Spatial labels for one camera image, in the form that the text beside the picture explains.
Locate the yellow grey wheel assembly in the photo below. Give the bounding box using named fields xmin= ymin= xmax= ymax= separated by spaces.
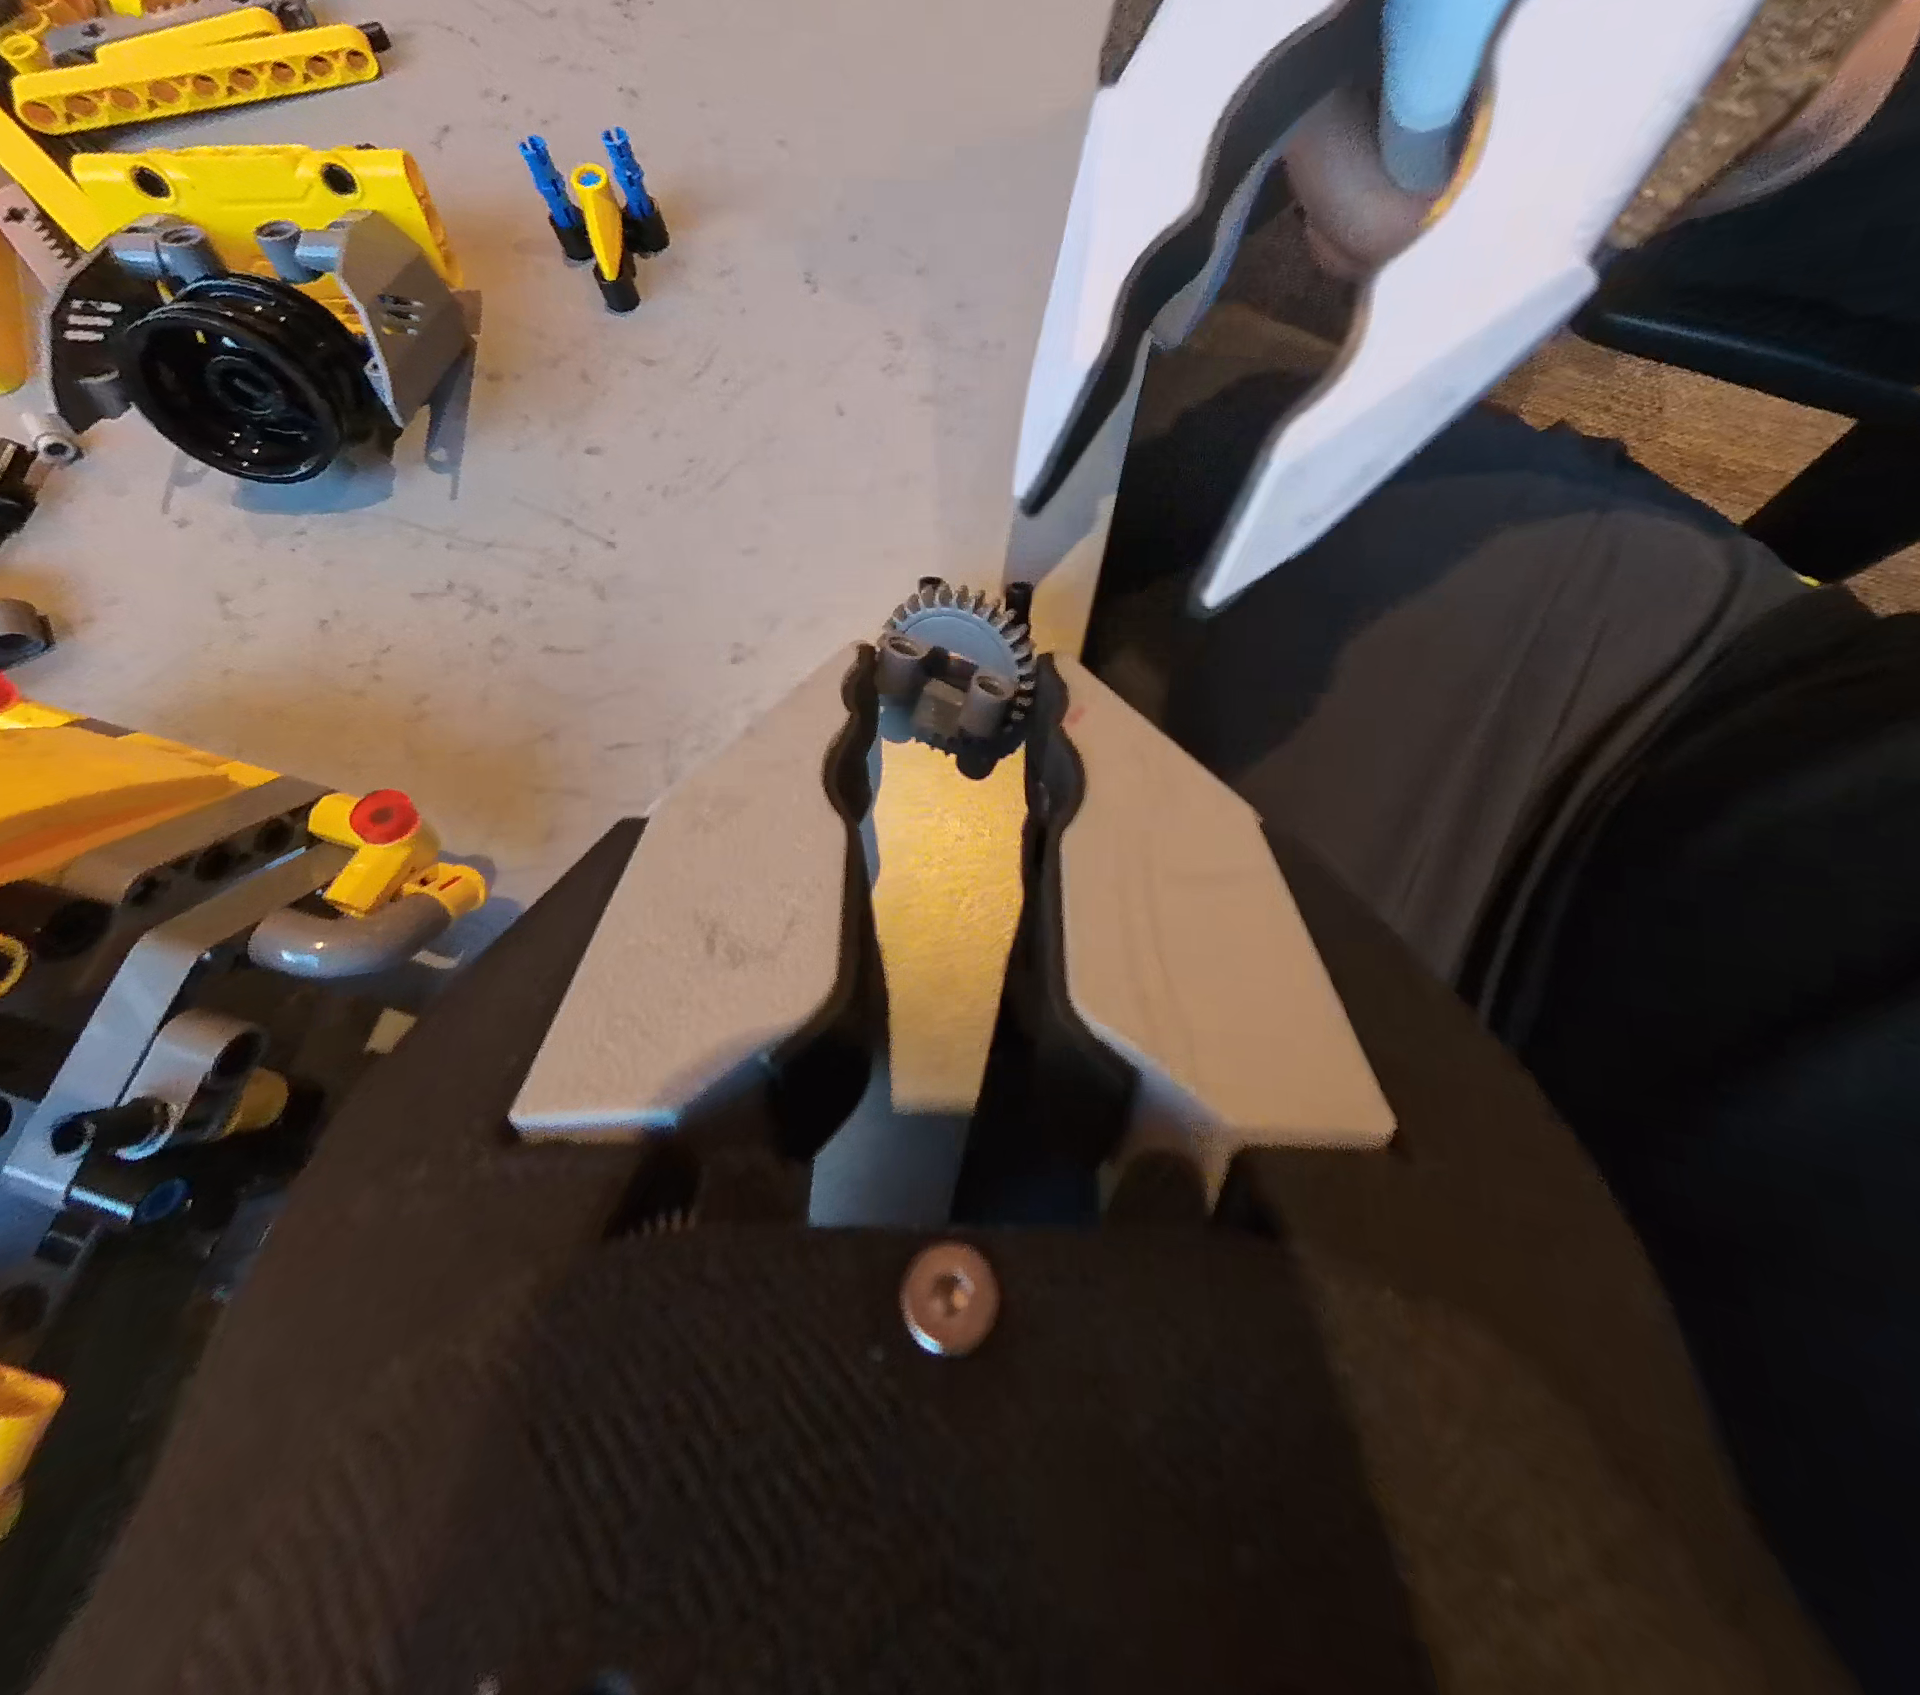
xmin=45 ymin=142 xmax=486 ymax=489

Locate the person's right hand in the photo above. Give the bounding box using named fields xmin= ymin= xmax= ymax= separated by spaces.
xmin=1296 ymin=102 xmax=1446 ymax=270

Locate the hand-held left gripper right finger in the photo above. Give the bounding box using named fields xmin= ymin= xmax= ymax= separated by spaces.
xmin=1023 ymin=651 xmax=1399 ymax=1205

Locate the yellow toy brick car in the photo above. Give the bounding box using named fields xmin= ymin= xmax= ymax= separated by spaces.
xmin=0 ymin=675 xmax=490 ymax=1547

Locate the black mesh armrest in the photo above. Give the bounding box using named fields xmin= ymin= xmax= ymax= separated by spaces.
xmin=1566 ymin=286 xmax=1920 ymax=587

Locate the yellow wedge piece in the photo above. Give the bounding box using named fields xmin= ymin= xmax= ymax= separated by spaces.
xmin=571 ymin=162 xmax=631 ymax=288

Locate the black connector piece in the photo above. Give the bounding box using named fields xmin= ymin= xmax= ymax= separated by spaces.
xmin=555 ymin=202 xmax=673 ymax=318

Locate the pile of yellow beams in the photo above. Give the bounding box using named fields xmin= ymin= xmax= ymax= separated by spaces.
xmin=0 ymin=0 xmax=397 ymax=228

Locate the pile of small black pieces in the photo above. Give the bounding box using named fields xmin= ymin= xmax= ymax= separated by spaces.
xmin=0 ymin=412 xmax=85 ymax=665

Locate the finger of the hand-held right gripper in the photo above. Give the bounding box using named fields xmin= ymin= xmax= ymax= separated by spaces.
xmin=1013 ymin=0 xmax=1383 ymax=519
xmin=1192 ymin=0 xmax=1799 ymax=617

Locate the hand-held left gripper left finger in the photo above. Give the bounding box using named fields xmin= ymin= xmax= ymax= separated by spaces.
xmin=511 ymin=645 xmax=889 ymax=1141

